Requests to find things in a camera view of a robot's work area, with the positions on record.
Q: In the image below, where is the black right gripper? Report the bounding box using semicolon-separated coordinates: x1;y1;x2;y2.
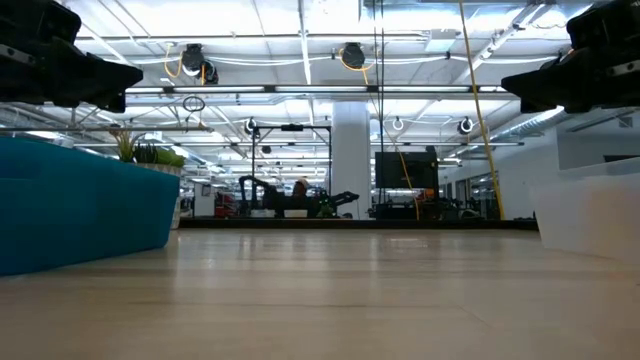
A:
501;0;640;114

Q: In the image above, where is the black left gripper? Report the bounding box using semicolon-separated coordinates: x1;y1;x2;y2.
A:
0;0;145;113

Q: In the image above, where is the blue plastic bin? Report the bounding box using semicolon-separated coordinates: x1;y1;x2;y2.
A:
0;137;181;277

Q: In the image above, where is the clear plastic bin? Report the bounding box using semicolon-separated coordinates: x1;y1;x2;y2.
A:
529;155;640;264

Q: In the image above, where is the gray horizontal bar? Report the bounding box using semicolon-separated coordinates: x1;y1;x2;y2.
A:
0;125;215;133

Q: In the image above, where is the potted succulent plant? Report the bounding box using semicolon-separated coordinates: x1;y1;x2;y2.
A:
110;127;187;230

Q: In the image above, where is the black monitor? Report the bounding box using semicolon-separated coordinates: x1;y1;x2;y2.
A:
374;151;440;190

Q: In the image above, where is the white round pillar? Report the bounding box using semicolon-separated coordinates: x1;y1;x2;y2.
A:
331;101;372;220

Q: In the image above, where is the person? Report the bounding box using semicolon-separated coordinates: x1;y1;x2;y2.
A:
291;178;311;211

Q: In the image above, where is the yellow hanging cable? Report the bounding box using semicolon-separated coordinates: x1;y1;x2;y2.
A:
457;0;506;221

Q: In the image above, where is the black cable loop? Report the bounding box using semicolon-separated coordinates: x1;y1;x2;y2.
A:
182;94;207;114

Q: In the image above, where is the black hanging cable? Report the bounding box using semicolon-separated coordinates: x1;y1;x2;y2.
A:
372;0;387;221

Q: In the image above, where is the black overhead frame bar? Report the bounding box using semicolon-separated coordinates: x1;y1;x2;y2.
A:
124;83;524;96

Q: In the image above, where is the black background workstation frame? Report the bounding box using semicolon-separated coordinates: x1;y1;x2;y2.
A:
251;123;333;221

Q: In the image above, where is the black table frame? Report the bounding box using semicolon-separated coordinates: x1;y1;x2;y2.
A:
178;217;540;231

